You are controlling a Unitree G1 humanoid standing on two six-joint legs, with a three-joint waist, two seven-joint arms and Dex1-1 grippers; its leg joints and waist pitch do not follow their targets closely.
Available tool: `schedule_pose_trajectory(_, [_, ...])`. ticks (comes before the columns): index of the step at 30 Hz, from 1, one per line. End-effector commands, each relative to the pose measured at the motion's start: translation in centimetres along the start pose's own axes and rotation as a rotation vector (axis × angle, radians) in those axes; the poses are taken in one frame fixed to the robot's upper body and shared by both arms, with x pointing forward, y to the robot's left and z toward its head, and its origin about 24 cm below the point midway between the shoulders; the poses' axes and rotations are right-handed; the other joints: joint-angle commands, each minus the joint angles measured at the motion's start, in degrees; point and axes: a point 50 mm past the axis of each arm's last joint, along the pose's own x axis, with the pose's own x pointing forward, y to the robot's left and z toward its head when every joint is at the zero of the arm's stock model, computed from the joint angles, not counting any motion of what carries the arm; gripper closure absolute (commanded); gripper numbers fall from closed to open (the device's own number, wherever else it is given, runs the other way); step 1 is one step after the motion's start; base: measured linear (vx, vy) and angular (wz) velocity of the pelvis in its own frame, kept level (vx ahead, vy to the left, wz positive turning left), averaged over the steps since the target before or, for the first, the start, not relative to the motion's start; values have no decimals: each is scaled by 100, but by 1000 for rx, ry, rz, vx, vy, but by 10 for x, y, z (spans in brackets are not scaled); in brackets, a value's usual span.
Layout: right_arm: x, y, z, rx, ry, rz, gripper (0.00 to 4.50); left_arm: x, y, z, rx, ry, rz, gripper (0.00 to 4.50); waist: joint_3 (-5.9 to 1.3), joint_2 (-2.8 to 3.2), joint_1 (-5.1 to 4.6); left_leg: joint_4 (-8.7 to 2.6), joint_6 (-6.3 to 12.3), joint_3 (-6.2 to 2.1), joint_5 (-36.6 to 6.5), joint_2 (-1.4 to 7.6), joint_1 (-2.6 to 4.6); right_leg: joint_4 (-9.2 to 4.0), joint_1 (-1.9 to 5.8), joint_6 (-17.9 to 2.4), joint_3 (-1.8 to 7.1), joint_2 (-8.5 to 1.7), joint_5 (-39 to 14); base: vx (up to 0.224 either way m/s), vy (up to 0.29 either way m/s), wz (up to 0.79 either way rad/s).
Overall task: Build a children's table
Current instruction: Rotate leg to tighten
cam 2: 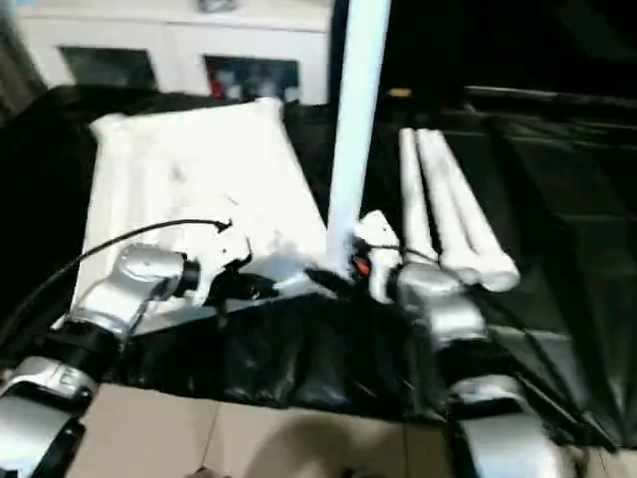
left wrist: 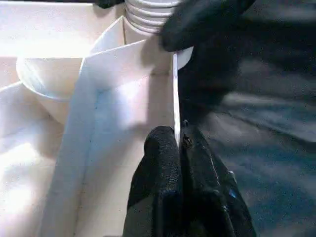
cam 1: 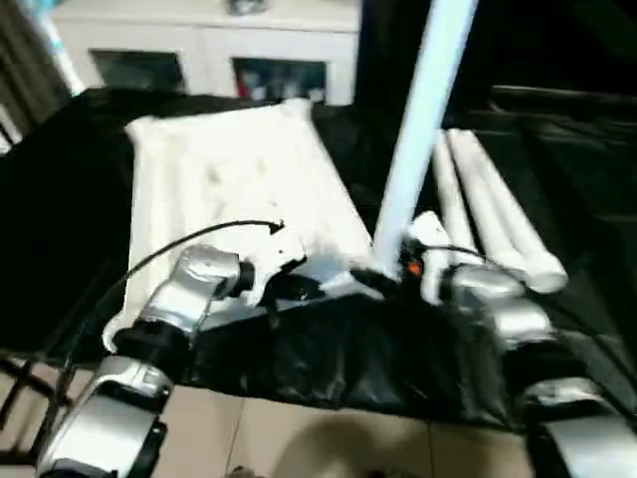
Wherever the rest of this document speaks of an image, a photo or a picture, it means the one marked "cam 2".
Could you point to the white plastic table leg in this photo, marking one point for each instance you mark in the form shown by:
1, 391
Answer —
413, 199
478, 224
356, 124
445, 214

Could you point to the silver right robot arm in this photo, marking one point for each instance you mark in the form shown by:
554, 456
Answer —
448, 318

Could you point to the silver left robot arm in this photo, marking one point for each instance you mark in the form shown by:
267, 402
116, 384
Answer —
89, 318

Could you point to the black plastic mat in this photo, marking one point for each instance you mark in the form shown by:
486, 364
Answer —
547, 199

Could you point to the white glass-door cabinet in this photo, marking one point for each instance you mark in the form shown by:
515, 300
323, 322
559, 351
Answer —
174, 45

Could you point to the dark grey bundle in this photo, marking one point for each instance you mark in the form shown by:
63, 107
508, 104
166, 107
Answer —
215, 4

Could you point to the grey curtain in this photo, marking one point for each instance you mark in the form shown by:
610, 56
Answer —
20, 74

